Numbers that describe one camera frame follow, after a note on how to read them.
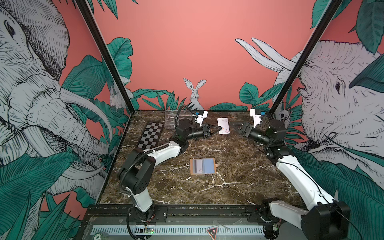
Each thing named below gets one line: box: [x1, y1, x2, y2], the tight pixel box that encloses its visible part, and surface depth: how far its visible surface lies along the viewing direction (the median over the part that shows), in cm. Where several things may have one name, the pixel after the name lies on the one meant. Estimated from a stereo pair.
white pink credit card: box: [217, 117, 230, 135], surface depth 76 cm
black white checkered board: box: [136, 121, 164, 150], surface depth 103 cm
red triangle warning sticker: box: [207, 227, 218, 240], surface depth 70 cm
